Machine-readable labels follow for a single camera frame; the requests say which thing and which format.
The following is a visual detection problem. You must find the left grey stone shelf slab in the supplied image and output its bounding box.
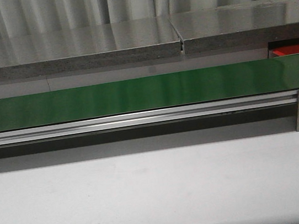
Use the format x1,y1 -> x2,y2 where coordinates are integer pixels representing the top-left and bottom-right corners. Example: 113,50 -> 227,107
0,17 -> 181,82

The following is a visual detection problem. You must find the grey stone shelf slab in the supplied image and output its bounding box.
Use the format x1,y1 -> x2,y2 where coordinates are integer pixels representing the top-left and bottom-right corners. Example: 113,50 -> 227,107
0,17 -> 181,82
169,0 -> 299,55

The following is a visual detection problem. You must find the right grey stone shelf slab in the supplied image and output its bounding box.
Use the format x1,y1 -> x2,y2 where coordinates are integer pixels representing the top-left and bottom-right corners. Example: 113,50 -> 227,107
169,0 -> 299,55

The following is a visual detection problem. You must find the green conveyor belt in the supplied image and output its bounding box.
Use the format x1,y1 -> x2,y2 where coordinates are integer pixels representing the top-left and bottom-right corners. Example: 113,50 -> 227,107
0,54 -> 299,132

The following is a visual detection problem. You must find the red plastic bin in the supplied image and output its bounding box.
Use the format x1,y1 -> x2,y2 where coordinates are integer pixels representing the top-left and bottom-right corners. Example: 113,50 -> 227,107
269,44 -> 299,57

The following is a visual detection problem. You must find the aluminium conveyor side rail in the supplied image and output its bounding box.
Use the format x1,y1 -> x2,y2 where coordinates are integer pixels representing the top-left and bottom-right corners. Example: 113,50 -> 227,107
0,90 -> 298,146

